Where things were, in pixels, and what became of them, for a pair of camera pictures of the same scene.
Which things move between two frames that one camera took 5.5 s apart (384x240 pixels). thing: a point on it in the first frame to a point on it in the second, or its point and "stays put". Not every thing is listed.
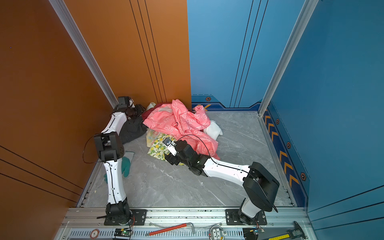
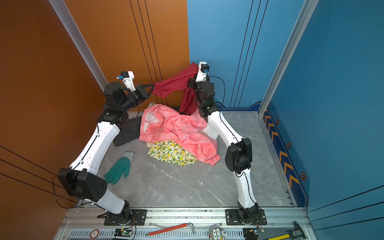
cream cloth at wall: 151,105 stays put
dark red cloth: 146,112 to 177,83
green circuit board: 123,232 stays put
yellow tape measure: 280,237 stays put
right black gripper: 172,159 to 192,84
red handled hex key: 171,228 stays put
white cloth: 213,130 stays put
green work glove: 126,161 stays put
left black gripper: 139,108 to 140,93
